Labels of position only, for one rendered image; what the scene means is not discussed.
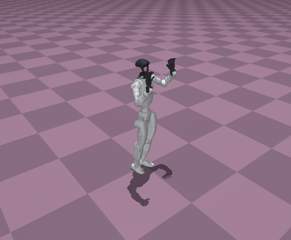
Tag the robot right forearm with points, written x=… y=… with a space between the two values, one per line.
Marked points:
x=143 y=97

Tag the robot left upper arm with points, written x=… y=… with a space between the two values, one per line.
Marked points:
x=159 y=81

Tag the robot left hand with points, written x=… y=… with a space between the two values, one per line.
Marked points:
x=171 y=65

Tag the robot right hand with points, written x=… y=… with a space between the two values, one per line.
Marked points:
x=148 y=81

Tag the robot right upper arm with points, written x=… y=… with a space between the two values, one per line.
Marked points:
x=136 y=92

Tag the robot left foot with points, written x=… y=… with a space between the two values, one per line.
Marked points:
x=146 y=163

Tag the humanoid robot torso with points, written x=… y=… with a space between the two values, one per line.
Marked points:
x=145 y=111

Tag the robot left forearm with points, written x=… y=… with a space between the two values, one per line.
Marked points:
x=169 y=78

